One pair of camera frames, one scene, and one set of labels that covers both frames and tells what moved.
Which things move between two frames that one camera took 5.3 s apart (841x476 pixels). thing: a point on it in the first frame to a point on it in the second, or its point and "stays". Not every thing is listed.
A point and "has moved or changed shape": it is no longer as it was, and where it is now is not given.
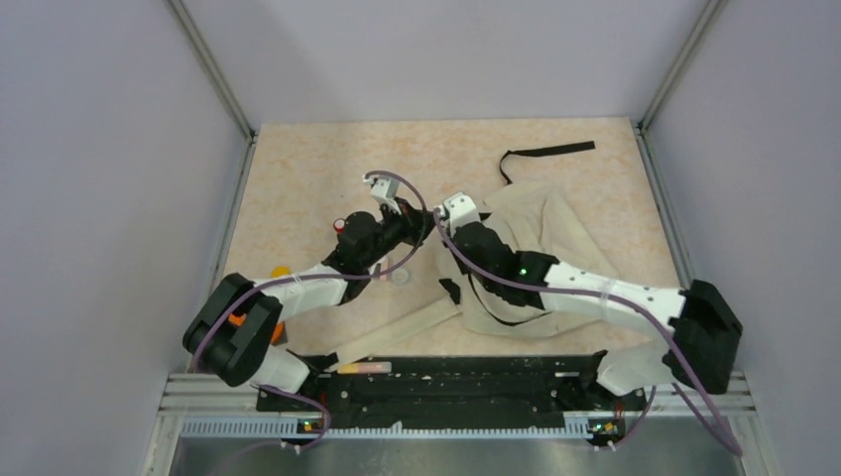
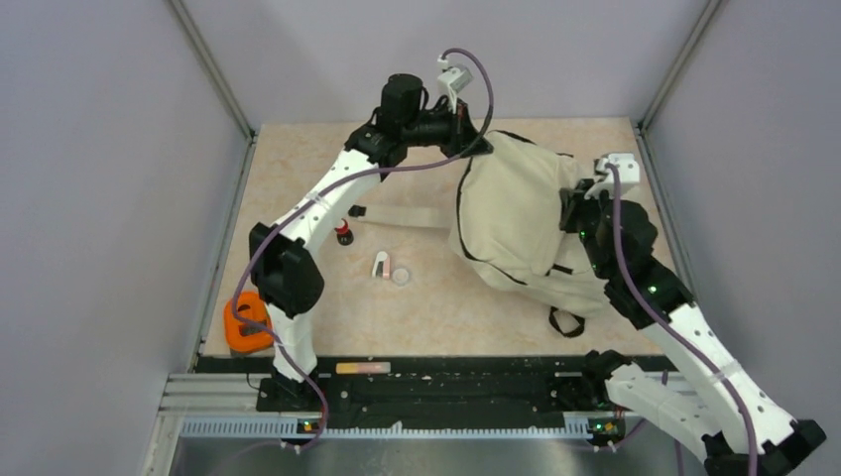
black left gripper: x=416 y=223 to x=461 y=138
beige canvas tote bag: x=528 y=220 has moved or changed shape
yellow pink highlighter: x=364 y=368 stays
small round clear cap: x=400 y=276 stays
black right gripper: x=457 y=258 to x=574 y=201
